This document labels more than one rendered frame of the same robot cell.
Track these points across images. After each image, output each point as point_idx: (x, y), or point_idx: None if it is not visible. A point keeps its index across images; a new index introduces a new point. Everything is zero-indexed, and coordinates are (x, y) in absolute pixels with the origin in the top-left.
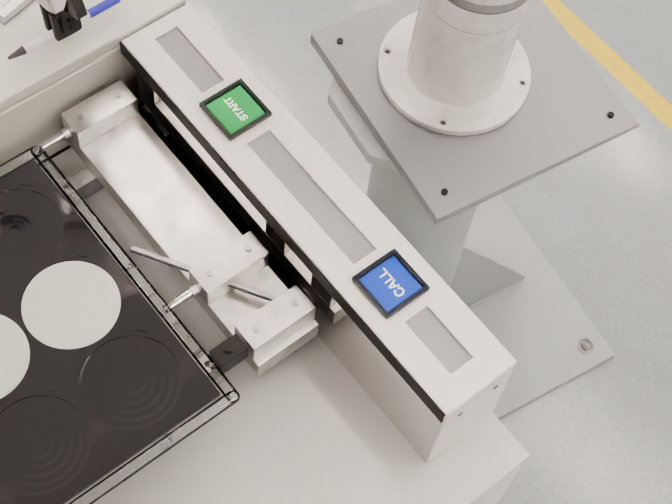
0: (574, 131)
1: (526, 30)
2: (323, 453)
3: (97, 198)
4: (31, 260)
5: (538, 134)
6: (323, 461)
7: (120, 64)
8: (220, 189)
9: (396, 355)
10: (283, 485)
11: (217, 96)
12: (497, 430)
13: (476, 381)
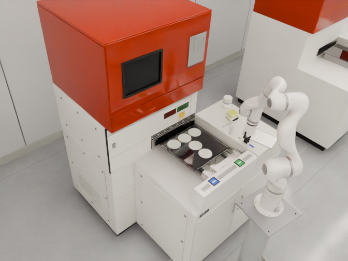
0: (262, 225)
1: (283, 217)
2: (190, 189)
3: None
4: (211, 148)
5: (259, 218)
6: (189, 189)
7: None
8: None
9: (202, 182)
10: (185, 184)
11: (241, 160)
12: (198, 212)
13: (199, 191)
